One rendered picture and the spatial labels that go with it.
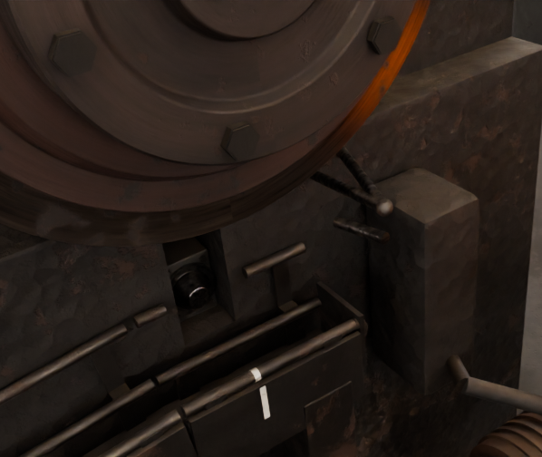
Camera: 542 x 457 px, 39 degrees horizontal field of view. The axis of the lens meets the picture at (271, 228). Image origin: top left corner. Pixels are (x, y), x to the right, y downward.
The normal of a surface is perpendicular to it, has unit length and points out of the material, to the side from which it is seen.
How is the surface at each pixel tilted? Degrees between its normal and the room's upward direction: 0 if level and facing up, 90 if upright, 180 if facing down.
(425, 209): 0
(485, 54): 0
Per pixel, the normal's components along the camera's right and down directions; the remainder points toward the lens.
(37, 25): 0.53, 0.40
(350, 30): -0.41, -0.18
